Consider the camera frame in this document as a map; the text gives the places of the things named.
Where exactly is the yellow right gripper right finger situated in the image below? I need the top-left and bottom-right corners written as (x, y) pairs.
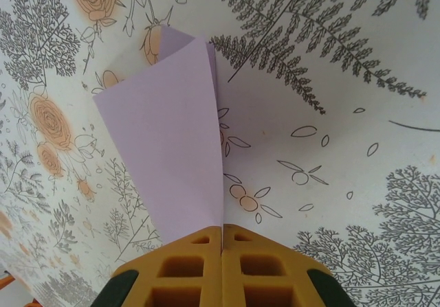
top-left (221, 223), bottom-right (351, 307)

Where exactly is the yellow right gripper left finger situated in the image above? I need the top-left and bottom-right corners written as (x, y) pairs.
top-left (91, 225), bottom-right (223, 307)

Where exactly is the purple cloth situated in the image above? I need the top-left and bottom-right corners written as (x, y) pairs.
top-left (92, 25), bottom-right (226, 246)

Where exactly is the floral fern print tablecloth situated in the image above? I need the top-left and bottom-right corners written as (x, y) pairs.
top-left (0, 0), bottom-right (440, 307)

